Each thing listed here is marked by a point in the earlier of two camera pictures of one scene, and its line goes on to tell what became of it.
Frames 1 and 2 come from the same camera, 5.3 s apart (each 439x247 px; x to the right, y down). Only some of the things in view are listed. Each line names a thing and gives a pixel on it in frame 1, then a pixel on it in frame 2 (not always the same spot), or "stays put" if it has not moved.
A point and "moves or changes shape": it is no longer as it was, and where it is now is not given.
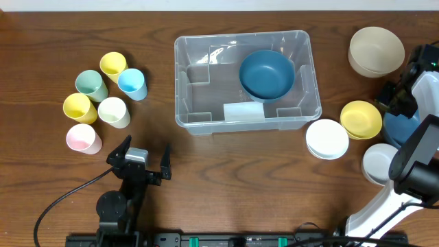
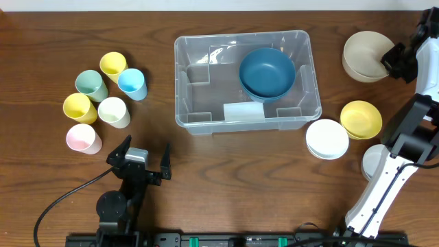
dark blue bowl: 400,128 moves or changes shape
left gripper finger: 165,165 stays put
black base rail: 224,239 stays put
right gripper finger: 387,93 → 392,60
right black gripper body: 405,101 → 409,68
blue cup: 132,82 stays put
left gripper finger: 119,153 stays put
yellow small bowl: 361,119 stays put
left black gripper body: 132,187 stays put
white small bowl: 327,139 stays put
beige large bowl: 374,51 moves or changes shape
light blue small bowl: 376,161 stays put
